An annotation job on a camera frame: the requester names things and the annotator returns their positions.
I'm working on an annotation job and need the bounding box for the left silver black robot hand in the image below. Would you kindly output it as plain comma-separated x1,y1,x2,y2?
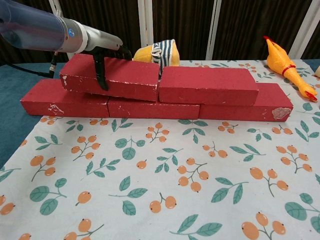
82,24,132,91

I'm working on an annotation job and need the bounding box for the red brick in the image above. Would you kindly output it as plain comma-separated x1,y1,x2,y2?
198,83,294,123
19,79,110,118
158,66,260,106
59,53,161,102
107,96,201,120

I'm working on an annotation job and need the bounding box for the yellow plush toy striped hat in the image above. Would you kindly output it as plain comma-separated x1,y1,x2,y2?
131,38,181,76

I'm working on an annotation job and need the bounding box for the floral print tablecloth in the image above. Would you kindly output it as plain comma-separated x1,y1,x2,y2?
0,59,320,240

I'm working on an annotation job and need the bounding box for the yellow rubber chicken toy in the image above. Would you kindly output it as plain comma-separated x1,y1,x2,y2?
262,35,318,102

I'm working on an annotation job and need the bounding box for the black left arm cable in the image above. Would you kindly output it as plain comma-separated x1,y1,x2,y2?
9,52,60,79

